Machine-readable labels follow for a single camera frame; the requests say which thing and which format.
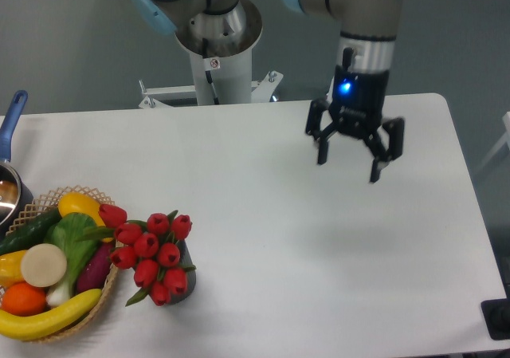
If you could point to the woven wicker basket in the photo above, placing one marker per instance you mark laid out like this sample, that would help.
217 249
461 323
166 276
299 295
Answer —
47 202

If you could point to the beige round disc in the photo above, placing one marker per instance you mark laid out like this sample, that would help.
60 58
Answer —
43 265

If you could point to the dark grey ribbed vase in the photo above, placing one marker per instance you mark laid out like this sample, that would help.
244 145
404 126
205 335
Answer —
180 280

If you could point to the green cucumber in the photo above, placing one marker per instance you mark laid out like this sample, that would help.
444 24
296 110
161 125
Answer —
30 234

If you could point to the yellow banana lower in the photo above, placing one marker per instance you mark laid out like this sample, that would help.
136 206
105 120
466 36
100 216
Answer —
47 323

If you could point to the orange fruit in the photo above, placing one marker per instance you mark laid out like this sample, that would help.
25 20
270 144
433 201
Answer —
23 299

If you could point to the purple sweet potato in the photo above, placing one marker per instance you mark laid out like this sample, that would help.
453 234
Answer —
94 274

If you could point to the yellow squash upper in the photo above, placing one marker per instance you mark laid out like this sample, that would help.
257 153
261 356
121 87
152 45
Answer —
79 212

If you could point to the white frame right edge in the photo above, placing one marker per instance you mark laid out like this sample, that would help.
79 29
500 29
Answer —
498 152

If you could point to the red tulip bouquet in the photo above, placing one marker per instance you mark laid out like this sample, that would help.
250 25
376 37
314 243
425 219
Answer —
148 247

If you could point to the green bok choy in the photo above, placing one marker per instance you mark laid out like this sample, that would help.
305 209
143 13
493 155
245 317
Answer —
67 236

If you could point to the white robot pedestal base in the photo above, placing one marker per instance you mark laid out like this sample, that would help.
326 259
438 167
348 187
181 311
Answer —
220 49

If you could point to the black device table edge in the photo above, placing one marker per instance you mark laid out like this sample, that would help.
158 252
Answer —
496 317

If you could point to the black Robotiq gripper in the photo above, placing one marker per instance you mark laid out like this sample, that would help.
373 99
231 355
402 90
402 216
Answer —
356 111

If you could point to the blue handled saucepan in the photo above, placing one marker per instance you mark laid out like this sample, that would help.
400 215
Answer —
14 193

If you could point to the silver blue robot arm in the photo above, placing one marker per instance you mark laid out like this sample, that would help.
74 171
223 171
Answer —
368 29

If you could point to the yellow pepper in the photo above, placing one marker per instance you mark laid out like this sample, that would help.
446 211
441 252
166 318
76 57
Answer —
10 268

